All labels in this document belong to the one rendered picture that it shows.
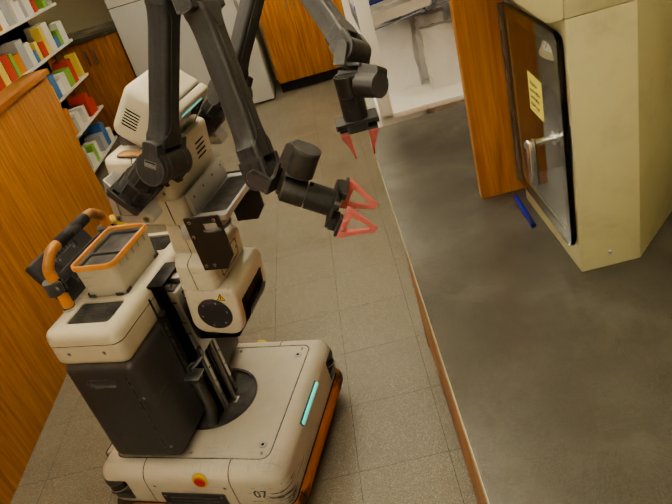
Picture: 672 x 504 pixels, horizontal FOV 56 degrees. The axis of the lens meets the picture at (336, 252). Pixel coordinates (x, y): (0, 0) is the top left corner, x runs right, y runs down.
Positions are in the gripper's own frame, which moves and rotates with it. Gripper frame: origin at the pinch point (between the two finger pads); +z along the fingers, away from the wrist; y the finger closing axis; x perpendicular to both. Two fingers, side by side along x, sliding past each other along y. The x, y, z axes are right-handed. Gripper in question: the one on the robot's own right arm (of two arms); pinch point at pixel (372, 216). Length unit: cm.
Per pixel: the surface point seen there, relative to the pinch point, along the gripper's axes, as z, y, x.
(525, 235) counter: 32.3, 2.6, -5.5
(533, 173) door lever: 21.8, -9.4, -23.6
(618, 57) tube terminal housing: 24, -12, -47
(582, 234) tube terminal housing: 34.3, -13.2, -17.2
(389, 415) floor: 43, 45, 101
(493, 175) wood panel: 26.8, 22.4, -7.9
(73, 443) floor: -67, 52, 173
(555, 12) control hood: 11, -13, -50
